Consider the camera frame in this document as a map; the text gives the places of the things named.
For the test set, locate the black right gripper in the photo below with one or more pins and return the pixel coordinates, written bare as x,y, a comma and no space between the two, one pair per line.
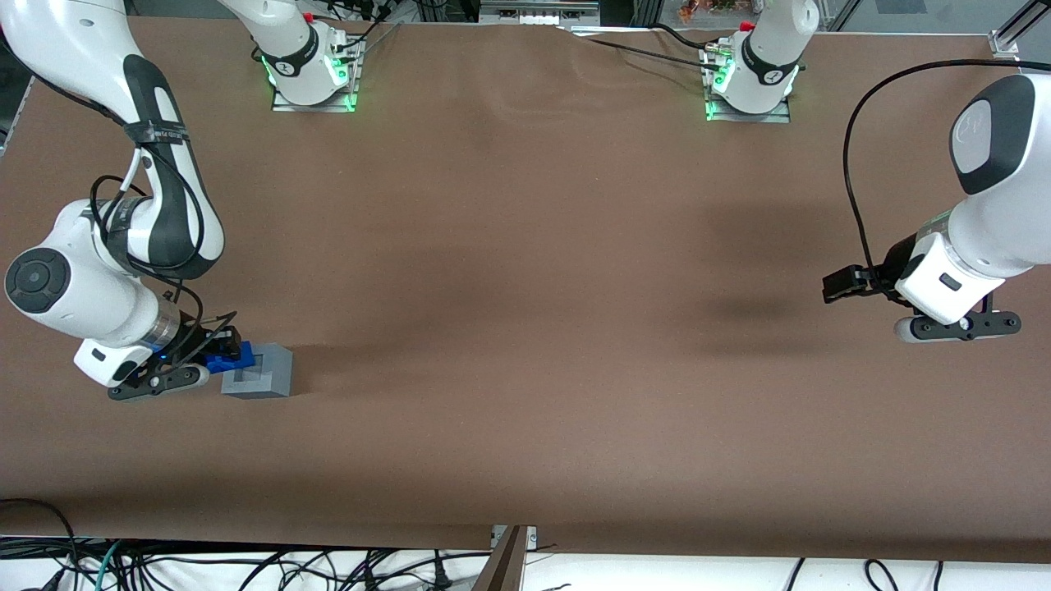
197,340

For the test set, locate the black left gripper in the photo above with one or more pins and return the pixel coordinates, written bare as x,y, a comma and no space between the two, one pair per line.
897,263

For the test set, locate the blue plastic part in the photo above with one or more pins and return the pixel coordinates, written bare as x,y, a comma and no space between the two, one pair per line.
220,368

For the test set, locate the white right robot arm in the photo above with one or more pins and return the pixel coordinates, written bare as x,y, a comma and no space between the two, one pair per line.
82,287

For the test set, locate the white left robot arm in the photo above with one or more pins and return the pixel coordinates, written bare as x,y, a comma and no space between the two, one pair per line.
998,205

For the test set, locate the gray cube base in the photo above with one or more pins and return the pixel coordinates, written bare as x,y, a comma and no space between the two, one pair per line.
275,377

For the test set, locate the brown paper table cover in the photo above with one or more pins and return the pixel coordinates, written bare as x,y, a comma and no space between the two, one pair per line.
575,328

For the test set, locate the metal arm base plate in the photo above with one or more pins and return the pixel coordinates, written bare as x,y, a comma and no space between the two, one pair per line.
316,103
751,116

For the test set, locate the metal corner bracket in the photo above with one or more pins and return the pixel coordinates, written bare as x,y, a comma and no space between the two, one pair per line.
1005,45

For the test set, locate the aluminium profile post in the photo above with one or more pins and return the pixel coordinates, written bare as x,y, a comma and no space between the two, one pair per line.
502,566

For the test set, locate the metal table edge bracket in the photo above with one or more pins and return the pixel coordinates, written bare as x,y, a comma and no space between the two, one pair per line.
532,535

